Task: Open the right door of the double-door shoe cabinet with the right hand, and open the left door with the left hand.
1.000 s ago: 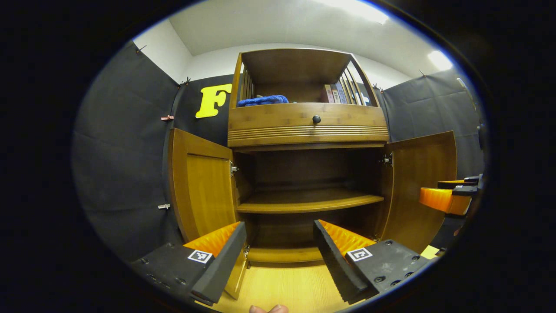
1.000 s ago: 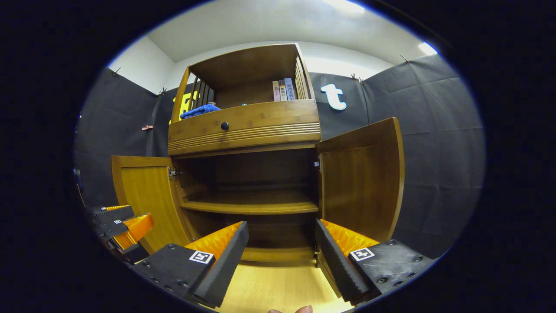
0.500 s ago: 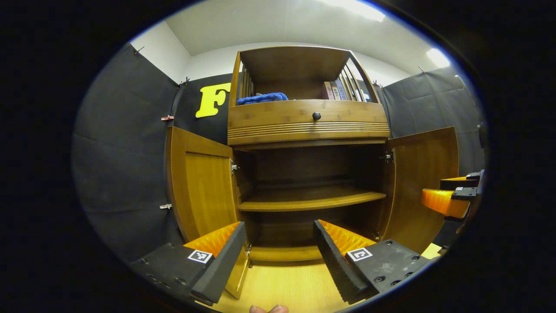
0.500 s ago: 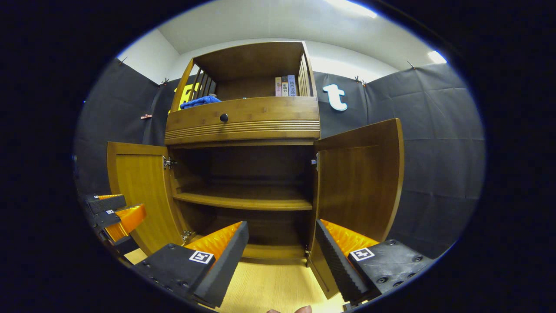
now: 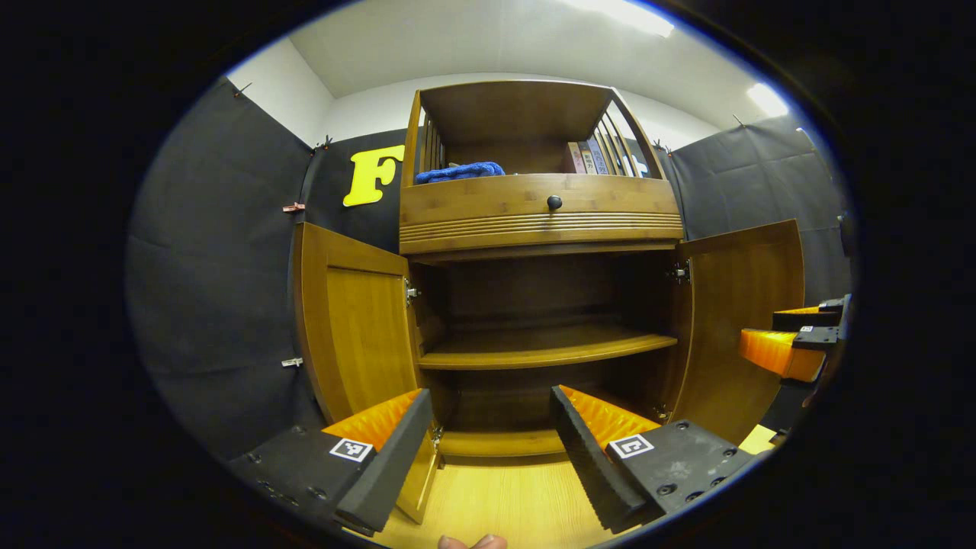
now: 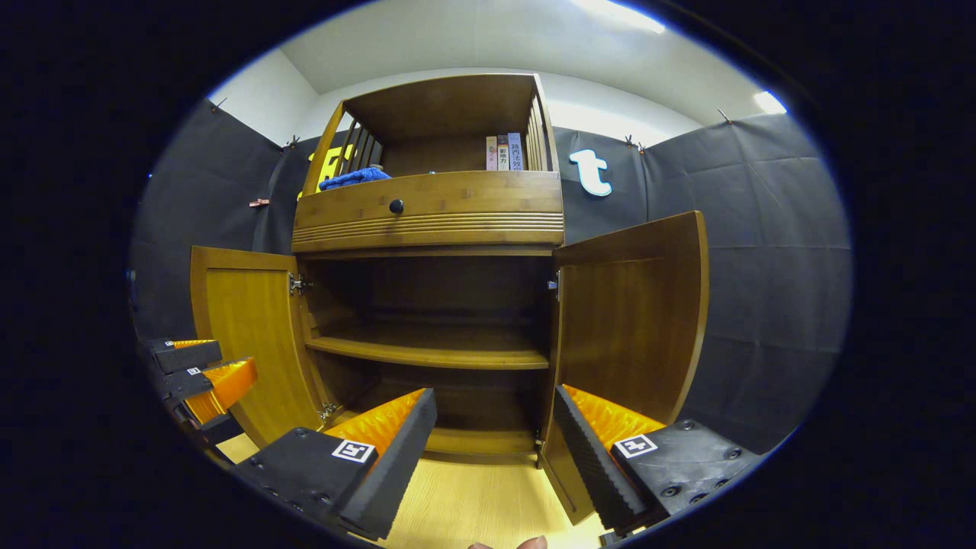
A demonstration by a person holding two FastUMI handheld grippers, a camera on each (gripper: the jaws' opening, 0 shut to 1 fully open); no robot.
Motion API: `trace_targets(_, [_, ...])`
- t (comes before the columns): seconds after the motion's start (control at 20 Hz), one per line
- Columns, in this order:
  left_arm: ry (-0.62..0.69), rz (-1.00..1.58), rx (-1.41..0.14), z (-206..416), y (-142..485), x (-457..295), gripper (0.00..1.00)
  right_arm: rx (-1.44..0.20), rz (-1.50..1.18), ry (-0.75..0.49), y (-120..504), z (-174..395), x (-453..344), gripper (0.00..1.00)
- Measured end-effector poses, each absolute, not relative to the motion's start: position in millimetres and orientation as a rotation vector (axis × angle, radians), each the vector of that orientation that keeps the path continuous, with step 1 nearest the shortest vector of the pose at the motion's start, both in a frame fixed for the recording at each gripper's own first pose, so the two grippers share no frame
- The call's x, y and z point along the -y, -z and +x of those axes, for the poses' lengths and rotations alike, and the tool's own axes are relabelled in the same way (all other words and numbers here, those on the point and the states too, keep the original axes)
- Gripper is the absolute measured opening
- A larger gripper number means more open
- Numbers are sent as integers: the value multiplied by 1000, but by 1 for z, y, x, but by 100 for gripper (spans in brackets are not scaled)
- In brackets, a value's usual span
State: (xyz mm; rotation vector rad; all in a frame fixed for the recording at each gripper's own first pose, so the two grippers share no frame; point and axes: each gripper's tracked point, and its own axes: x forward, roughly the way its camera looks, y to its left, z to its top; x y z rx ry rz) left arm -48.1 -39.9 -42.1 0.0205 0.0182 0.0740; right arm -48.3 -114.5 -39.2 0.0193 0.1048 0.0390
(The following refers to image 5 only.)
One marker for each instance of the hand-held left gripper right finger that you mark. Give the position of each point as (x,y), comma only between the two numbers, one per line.
(587,461)

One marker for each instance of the wooden double-door shoe cabinet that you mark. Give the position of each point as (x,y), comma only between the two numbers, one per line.
(518,110)

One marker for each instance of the black round drawer knob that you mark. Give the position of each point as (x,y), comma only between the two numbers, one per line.
(554,202)

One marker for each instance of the brown book with white label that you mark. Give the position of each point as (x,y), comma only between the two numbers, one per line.
(588,157)

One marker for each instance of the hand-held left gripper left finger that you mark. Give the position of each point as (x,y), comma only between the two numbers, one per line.
(393,465)

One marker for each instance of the metal door hinge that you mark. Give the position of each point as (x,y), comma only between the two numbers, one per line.
(681,272)
(436,436)
(412,292)

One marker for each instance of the pink book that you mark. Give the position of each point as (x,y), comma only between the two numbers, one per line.
(576,158)

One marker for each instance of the blue towel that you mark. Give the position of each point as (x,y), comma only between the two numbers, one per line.
(461,171)

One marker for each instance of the wooden cabinet door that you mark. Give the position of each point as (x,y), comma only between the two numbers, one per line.
(732,305)
(366,335)

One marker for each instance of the blue book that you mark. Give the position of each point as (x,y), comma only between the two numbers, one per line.
(598,155)

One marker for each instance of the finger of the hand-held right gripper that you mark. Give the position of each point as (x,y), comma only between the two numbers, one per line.
(816,338)
(797,320)

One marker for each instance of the wooden inner shelf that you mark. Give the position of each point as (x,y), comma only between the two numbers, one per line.
(534,347)

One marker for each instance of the wooden grooved drawer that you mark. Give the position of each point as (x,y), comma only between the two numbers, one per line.
(625,202)

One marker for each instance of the black backdrop cloth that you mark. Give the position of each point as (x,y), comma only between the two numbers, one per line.
(213,305)

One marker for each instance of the small ceiling light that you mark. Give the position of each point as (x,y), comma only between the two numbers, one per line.
(766,99)

